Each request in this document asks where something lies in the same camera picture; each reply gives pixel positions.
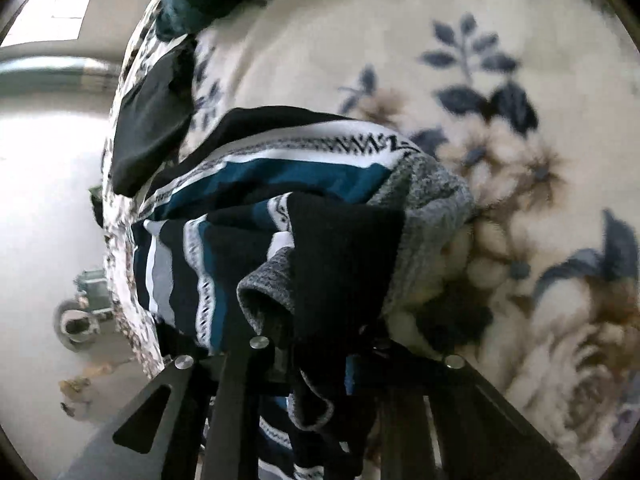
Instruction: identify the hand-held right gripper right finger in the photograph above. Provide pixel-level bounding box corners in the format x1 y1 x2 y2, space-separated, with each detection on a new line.
369 341 582 480

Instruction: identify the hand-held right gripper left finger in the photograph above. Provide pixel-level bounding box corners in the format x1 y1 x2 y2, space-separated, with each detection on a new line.
57 336 277 480

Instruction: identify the striped knit sweater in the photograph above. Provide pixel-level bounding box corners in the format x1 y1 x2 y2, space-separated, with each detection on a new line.
107 47 476 480

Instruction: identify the floral fleece blanket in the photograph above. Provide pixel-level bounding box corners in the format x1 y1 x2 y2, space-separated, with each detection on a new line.
100 0 640 480

